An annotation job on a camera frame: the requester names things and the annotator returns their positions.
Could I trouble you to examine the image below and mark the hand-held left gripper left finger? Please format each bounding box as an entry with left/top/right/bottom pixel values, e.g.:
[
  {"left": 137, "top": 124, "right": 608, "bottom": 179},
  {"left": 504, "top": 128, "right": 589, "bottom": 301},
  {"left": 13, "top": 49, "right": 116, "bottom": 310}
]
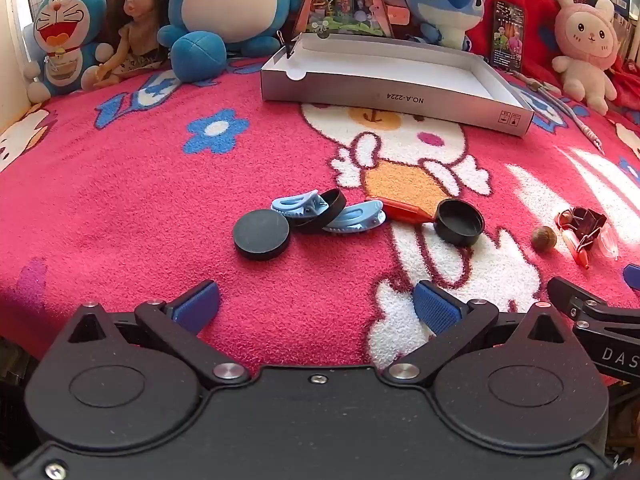
[{"left": 67, "top": 280, "right": 251, "bottom": 388}]

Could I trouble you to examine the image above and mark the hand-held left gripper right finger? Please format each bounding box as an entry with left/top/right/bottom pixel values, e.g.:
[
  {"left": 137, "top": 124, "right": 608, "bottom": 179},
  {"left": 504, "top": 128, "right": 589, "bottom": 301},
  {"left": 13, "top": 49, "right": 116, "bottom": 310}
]
[{"left": 382, "top": 280, "right": 576, "bottom": 386}]

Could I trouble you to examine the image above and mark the clear plastic capsule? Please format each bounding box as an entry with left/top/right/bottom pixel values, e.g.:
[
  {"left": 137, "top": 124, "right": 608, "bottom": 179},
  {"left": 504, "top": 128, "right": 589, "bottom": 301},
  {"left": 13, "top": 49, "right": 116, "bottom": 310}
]
[{"left": 595, "top": 227, "right": 621, "bottom": 261}]

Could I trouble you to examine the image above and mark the red clear toy capsule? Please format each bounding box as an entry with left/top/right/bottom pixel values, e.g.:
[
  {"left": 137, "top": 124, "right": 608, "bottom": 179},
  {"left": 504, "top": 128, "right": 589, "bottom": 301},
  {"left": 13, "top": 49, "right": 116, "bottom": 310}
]
[{"left": 561, "top": 227, "right": 591, "bottom": 270}]

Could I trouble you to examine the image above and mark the black binder clip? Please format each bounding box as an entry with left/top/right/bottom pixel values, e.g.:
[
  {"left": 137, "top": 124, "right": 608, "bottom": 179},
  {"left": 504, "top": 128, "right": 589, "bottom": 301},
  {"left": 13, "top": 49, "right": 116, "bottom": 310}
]
[{"left": 570, "top": 206, "right": 607, "bottom": 251}]

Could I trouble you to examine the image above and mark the black round cap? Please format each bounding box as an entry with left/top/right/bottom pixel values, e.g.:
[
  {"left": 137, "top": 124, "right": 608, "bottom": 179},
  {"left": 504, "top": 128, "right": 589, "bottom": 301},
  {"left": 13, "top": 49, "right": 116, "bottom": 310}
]
[
  {"left": 434, "top": 198, "right": 486, "bottom": 247},
  {"left": 291, "top": 187, "right": 347, "bottom": 234},
  {"left": 232, "top": 208, "right": 292, "bottom": 262}
]

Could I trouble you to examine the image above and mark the orange crayon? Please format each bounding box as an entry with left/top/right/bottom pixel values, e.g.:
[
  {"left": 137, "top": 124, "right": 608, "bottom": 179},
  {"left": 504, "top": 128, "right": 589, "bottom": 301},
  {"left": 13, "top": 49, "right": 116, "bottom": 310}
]
[{"left": 381, "top": 197, "right": 438, "bottom": 224}]

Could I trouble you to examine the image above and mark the blue hair clip with bears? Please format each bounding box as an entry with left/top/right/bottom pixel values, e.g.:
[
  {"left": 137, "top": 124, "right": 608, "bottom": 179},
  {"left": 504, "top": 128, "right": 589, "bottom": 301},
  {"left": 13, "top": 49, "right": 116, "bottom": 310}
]
[{"left": 322, "top": 199, "right": 387, "bottom": 236}]

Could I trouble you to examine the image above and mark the plain blue hair clip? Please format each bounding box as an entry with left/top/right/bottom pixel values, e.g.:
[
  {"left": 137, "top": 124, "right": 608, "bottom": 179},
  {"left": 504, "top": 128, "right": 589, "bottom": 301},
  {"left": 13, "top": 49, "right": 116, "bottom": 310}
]
[{"left": 271, "top": 189, "right": 328, "bottom": 221}]

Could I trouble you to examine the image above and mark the white cardboard box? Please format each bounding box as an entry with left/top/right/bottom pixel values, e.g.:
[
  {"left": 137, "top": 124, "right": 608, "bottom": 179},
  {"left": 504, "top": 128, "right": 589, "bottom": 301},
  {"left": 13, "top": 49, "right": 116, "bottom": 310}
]
[{"left": 260, "top": 32, "right": 535, "bottom": 138}]

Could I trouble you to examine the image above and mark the pink bunny plush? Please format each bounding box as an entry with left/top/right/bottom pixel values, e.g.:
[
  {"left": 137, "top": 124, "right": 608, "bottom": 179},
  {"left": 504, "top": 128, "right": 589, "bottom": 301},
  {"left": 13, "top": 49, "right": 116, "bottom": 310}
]
[{"left": 551, "top": 0, "right": 620, "bottom": 116}]

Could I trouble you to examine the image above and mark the black smartphone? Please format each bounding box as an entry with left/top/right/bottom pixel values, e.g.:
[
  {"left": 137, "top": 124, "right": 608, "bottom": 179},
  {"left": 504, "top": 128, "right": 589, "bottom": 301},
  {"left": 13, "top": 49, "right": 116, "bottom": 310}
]
[{"left": 490, "top": 0, "right": 526, "bottom": 73}]

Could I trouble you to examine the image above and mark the binder clip on box edge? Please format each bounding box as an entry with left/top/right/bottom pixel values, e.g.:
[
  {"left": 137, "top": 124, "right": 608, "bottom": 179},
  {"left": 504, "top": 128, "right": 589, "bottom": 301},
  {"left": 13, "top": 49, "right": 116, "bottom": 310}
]
[{"left": 276, "top": 30, "right": 296, "bottom": 61}]

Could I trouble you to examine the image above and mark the round blue mouse plush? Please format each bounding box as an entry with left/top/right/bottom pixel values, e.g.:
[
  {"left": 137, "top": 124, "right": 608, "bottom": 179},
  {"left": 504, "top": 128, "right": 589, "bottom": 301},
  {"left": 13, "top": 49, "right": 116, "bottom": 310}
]
[{"left": 157, "top": 0, "right": 313, "bottom": 83}]

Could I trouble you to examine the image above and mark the brown haired doll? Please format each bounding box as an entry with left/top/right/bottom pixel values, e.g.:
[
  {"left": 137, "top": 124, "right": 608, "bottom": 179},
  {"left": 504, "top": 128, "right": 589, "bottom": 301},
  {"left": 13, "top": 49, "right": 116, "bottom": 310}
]
[{"left": 82, "top": 0, "right": 173, "bottom": 91}]

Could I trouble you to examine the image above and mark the blue cat plush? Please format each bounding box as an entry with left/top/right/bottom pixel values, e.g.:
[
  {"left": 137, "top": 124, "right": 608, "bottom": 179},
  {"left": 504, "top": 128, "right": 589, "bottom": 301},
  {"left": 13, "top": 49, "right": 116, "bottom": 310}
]
[{"left": 22, "top": 0, "right": 116, "bottom": 103}]

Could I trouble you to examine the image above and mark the grey charging cable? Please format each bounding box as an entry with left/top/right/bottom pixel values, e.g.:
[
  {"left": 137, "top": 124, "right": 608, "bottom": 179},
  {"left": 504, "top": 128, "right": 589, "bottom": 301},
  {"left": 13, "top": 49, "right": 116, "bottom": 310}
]
[{"left": 512, "top": 72, "right": 605, "bottom": 155}]

